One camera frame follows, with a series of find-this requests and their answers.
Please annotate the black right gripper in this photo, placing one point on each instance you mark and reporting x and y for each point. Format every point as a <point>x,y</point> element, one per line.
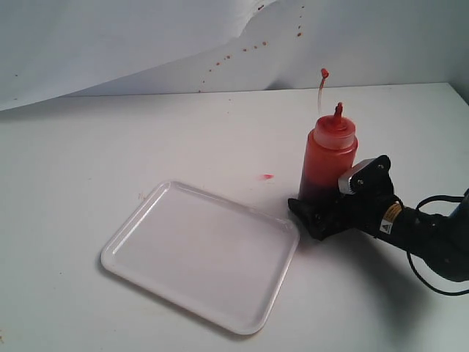
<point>362,211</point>

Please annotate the red squeeze sauce bottle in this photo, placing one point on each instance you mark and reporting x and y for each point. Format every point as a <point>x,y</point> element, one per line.
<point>330,151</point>

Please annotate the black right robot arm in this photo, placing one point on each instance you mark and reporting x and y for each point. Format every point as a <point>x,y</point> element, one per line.
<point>436,230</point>

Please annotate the white rectangular plastic tray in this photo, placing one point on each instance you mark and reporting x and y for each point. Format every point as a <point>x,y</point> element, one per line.
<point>220,260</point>

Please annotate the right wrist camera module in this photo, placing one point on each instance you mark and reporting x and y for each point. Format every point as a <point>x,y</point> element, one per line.
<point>358,177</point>

